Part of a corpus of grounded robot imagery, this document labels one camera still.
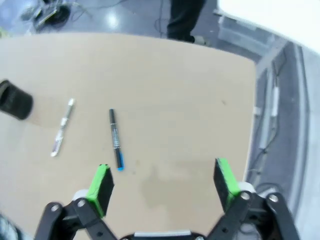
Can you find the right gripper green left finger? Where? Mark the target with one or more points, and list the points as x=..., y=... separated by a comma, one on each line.
x=96, y=190

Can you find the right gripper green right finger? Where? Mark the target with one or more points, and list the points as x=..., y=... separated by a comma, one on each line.
x=228, y=185

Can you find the black marker blue cap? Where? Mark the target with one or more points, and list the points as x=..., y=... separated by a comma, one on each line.
x=115, y=136

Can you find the white silver pen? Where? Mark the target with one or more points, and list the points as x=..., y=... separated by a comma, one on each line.
x=63, y=126

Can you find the black mesh pen holder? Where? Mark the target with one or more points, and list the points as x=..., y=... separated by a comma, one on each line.
x=16, y=101

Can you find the clear plastic storage box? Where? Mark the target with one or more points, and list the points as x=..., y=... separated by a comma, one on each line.
x=237, y=32

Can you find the person in olive shirt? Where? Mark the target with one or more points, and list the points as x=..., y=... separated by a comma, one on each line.
x=182, y=17

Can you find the white table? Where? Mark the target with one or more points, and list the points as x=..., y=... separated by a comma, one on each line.
x=262, y=10

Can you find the black equipment on floor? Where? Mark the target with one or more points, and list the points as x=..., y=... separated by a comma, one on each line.
x=52, y=13

